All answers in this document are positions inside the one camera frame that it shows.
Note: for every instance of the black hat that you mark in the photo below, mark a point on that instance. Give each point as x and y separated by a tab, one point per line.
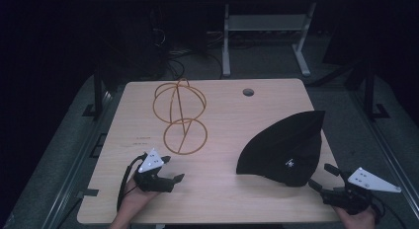
283	150

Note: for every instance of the person's right hand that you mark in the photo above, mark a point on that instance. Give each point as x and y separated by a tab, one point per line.
357	219

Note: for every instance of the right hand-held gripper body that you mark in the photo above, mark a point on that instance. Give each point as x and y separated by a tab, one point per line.
349	197

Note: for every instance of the person's left hand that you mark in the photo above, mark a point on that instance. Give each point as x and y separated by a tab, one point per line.
136	197

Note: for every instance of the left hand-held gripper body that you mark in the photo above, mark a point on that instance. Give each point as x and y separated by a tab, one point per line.
152	183

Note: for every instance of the black metal stand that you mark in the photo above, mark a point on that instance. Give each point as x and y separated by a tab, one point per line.
98	91
370	91

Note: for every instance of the grey metal table frame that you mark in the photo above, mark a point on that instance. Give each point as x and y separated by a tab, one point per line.
263	23

